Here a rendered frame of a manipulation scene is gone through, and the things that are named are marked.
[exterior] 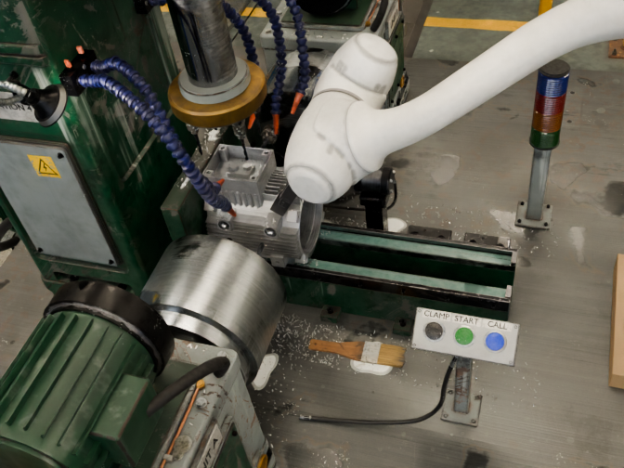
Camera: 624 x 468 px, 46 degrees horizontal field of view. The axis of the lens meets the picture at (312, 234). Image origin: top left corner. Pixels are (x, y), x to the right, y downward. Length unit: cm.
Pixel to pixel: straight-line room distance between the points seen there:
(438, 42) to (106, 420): 321
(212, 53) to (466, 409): 80
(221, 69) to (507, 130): 98
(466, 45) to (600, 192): 210
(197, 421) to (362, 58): 58
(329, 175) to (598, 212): 98
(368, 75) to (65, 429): 64
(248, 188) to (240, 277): 24
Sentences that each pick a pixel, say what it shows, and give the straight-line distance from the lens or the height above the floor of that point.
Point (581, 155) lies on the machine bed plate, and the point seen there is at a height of 80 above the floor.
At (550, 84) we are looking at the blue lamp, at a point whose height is 119.
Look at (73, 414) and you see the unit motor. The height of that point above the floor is 133.
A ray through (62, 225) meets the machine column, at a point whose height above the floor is 109.
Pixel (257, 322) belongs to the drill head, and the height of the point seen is 108.
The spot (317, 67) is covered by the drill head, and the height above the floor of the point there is 116.
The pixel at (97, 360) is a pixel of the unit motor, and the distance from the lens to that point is 98.
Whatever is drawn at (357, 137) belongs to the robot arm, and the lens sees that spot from 101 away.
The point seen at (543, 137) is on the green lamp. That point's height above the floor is 106.
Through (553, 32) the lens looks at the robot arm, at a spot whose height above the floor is 154.
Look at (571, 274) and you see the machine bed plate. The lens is 171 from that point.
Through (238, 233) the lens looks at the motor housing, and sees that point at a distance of 149.
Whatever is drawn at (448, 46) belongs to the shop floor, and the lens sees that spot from 387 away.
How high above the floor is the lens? 208
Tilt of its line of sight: 46 degrees down
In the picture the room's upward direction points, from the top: 10 degrees counter-clockwise
